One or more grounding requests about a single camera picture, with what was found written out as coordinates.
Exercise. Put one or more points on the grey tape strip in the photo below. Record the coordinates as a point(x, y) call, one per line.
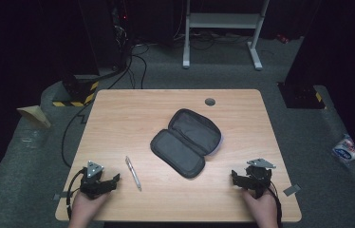
point(59, 196)
point(291, 190)

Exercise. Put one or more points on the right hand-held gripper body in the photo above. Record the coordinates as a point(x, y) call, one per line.
point(258, 175)

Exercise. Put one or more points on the person's right hand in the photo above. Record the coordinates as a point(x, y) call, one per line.
point(262, 210)

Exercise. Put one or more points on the silver pen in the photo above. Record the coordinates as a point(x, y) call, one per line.
point(133, 173)

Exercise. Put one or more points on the beige cardboard piece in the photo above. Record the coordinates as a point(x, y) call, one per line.
point(34, 115)

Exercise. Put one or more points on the black stand base yellow mark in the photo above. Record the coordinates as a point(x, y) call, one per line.
point(302, 96)

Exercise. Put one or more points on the yellow-black striped stand base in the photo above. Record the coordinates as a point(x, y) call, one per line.
point(80, 95)

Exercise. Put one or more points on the white and blue plastic packet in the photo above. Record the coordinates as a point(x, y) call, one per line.
point(345, 150)

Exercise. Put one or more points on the open dark grey pencil case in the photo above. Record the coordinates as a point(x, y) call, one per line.
point(185, 142)

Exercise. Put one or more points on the person's left hand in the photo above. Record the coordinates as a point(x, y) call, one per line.
point(85, 209)

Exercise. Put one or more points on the small red object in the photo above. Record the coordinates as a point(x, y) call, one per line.
point(282, 38)

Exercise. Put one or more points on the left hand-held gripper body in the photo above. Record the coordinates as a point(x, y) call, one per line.
point(90, 180)

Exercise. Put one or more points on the white metal stand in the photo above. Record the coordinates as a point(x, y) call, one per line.
point(223, 20)

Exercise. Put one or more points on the dark computer tower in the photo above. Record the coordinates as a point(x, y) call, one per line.
point(102, 31)

